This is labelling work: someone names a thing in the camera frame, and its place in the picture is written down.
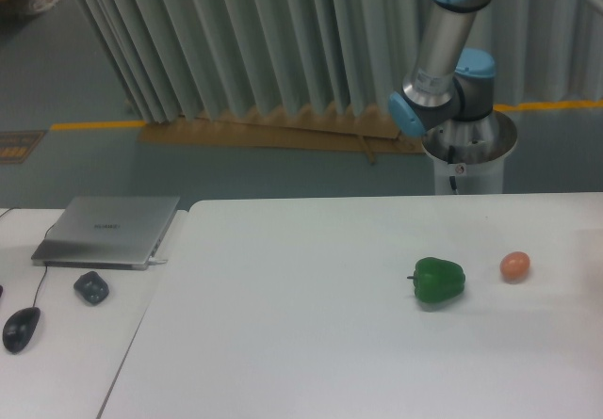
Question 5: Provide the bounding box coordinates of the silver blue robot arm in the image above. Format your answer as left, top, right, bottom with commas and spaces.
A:
388, 0, 602, 165

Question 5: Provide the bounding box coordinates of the green bell pepper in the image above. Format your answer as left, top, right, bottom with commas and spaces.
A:
407, 257, 466, 304

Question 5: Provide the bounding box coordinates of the white usb plug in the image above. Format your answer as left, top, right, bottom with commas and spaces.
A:
148, 258, 168, 266

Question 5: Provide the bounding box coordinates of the pale green folding curtain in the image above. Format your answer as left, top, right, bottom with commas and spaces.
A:
77, 0, 602, 122

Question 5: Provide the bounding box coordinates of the silver closed laptop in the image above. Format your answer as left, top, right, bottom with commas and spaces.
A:
31, 196, 180, 269

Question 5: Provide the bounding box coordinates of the brown egg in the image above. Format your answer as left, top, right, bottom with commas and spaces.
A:
499, 251, 530, 282

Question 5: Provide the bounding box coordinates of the black computer mouse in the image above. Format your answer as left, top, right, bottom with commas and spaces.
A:
2, 306, 41, 354

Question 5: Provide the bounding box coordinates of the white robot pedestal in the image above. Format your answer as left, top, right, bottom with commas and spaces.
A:
425, 149, 513, 195

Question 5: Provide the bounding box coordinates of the black mouse cable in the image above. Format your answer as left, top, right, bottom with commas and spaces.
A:
0, 206, 63, 309

